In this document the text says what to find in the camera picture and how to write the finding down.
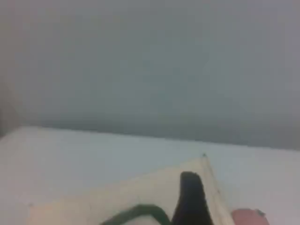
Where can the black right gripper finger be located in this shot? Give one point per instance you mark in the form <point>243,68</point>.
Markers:
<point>191,201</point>

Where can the pink peach toy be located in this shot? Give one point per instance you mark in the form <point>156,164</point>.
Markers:
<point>246,218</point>

